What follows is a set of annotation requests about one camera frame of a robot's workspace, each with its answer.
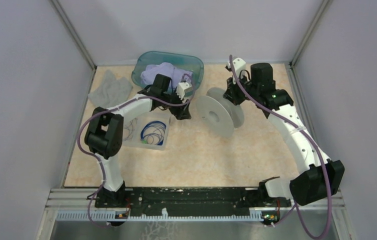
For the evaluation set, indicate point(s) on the white perforated cable spool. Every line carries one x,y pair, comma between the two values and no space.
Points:
218,113

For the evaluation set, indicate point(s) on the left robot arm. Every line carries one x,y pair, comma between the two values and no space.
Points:
104,129

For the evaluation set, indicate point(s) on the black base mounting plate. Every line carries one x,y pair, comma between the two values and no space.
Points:
188,202

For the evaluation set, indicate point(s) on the white slotted cable duct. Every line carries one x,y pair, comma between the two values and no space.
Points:
113,216

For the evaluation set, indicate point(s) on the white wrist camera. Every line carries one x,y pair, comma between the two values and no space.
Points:
239,65
183,88

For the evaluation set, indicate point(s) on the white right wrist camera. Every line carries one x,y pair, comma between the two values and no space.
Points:
239,65

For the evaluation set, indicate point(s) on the blue cable coil green connector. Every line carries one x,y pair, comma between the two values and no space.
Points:
153,133

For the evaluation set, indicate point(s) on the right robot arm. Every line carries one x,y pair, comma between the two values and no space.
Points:
319,176

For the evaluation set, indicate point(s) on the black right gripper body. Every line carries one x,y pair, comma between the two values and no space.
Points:
237,94

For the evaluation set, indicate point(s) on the teal plastic basin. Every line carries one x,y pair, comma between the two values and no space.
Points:
181,61

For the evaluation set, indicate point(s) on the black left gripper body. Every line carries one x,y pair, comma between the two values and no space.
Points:
173,102

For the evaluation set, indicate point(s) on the clear plastic bag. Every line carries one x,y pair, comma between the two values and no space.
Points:
111,91

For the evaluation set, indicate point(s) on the lavender cloth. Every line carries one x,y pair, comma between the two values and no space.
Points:
177,75

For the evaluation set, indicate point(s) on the clear plastic divided tray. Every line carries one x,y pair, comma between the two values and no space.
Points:
132,129

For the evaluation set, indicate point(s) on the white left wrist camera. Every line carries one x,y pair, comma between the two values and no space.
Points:
183,88

